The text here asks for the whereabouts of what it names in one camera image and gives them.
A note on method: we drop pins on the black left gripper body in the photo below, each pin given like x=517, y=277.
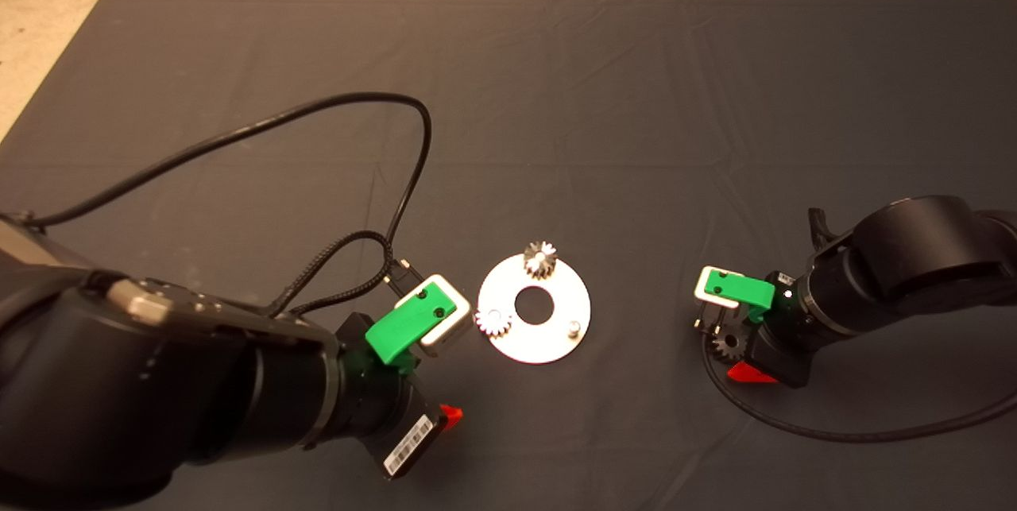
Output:
x=393, y=423

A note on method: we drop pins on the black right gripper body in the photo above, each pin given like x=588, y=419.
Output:
x=783, y=352

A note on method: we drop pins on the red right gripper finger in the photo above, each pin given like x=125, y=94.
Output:
x=751, y=374

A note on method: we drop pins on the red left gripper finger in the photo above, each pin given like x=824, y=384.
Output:
x=452, y=416

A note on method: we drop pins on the steel planetary gear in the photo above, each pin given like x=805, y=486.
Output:
x=727, y=346
x=539, y=260

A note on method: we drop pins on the white shiny bevel gear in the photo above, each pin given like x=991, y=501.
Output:
x=493, y=323

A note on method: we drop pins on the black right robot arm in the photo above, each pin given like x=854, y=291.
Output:
x=914, y=257

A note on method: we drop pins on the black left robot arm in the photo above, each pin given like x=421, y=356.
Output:
x=119, y=392

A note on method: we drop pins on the round metal carrier plate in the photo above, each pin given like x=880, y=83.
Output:
x=556, y=296

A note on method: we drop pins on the dark grey table cloth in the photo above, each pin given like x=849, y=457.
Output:
x=636, y=82

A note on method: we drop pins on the green right camera mount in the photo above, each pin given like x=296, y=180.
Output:
x=743, y=290

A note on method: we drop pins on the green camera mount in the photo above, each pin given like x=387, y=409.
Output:
x=743, y=290
x=401, y=332

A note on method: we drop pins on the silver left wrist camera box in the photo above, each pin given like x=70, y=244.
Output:
x=454, y=328

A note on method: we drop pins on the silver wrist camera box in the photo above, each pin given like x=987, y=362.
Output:
x=454, y=328
x=703, y=288

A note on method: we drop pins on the green left camera mount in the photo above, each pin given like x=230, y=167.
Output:
x=401, y=332

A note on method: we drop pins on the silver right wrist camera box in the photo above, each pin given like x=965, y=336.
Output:
x=703, y=288

